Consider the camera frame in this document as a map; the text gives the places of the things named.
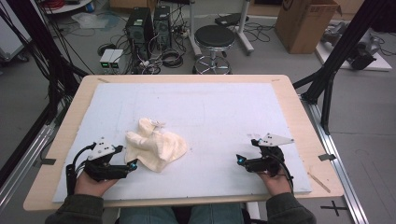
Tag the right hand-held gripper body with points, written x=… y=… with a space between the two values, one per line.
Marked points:
x=269 y=163

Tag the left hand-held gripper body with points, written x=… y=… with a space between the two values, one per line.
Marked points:
x=99 y=169

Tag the cream printed cloth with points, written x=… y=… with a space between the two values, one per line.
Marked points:
x=155 y=149

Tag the person's left hand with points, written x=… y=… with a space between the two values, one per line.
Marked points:
x=90 y=186

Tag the person's right hand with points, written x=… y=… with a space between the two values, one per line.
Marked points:
x=277 y=185

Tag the person's left leg in jeans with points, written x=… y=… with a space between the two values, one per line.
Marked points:
x=146 y=216

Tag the person's leg in jeans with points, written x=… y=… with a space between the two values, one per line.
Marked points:
x=218 y=214
x=146 y=216

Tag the black tape piece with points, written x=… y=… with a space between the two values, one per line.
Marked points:
x=47 y=161
x=327 y=157

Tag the thin wooden stick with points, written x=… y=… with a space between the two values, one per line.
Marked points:
x=319 y=182

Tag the person's right leg in jeans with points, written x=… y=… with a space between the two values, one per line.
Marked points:
x=218 y=214

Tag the white foam board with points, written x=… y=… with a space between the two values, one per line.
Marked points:
x=202 y=105

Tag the black tape cross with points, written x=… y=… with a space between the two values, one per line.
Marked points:
x=334 y=207

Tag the white power supply box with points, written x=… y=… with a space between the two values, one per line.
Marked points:
x=106 y=59
x=116 y=60

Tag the white stand leg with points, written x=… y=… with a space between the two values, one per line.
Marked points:
x=244 y=31

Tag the black round stool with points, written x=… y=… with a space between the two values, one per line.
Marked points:
x=214 y=37

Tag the large black computer tower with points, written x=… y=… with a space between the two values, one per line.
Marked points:
x=138 y=31

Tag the brown cardboard box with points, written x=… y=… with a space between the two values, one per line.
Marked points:
x=305 y=28

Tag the flat black device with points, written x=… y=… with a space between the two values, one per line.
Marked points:
x=230 y=19

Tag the slim black computer tower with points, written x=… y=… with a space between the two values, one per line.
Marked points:
x=162 y=28

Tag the clear plastic sheet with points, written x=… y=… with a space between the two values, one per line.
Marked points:
x=90 y=21

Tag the grey and black machine part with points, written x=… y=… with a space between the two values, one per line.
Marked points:
x=362 y=53

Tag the white board on floor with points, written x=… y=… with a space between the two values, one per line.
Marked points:
x=378 y=63

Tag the white round table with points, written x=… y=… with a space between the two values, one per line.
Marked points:
x=71 y=7

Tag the white panel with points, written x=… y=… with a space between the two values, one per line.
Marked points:
x=11 y=40

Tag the aluminium rail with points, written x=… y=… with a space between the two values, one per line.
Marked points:
x=21 y=161
x=339 y=168

